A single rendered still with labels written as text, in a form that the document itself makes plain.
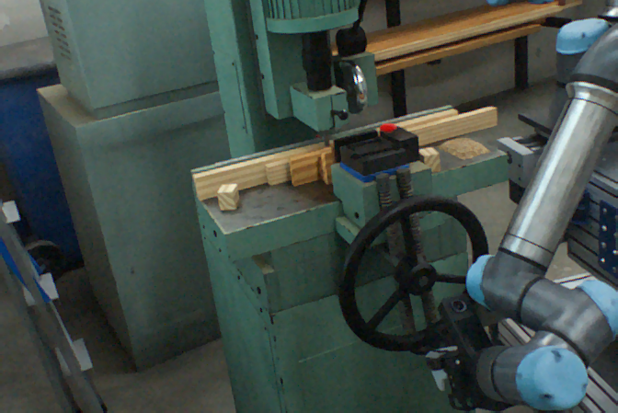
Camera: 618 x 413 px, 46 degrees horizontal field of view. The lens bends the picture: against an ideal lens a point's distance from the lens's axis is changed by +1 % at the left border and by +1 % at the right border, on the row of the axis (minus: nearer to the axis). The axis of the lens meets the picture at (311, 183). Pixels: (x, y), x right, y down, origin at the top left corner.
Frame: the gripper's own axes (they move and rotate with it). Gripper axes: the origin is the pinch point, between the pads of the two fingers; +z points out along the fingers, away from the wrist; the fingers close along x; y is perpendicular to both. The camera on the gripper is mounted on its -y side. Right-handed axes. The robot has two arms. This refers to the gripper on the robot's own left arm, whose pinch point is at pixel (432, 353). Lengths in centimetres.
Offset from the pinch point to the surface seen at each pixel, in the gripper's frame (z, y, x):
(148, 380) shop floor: 139, 0, -40
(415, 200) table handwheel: -8.3, -25.0, 1.7
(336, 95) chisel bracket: 12, -50, 2
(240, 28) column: 26, -72, -8
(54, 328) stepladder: 94, -24, -61
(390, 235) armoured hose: 2.4, -21.0, 0.4
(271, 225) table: 10.8, -28.9, -17.7
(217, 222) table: 15.1, -32.5, -26.2
